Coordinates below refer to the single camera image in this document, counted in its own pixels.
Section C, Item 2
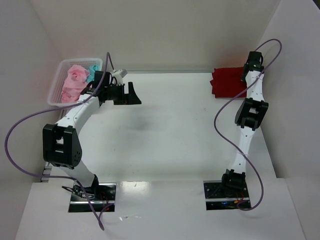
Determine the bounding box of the dark red t shirt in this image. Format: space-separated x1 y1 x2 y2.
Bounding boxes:
210 67 247 99

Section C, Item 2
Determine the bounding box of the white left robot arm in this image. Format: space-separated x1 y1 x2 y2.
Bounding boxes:
42 69 142 201

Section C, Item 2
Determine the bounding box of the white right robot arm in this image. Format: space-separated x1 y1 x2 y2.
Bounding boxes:
221 51 269 198

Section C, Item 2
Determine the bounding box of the teal t shirt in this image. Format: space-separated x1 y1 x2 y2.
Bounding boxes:
86 65 101 83

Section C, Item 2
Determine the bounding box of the pink t shirt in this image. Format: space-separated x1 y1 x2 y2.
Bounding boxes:
61 64 90 104

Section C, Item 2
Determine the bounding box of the white plastic laundry basket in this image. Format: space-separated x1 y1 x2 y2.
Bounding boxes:
47 58 103 107

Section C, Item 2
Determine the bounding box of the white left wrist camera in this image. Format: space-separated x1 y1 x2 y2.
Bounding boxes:
111 69 128 85

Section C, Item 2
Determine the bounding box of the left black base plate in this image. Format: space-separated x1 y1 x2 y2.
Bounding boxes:
62 183 117 213

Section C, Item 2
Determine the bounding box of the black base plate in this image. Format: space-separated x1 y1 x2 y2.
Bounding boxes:
203 181 252 211
62 183 117 213

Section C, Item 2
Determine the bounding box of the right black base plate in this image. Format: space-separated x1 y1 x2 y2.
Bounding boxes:
203 181 252 211

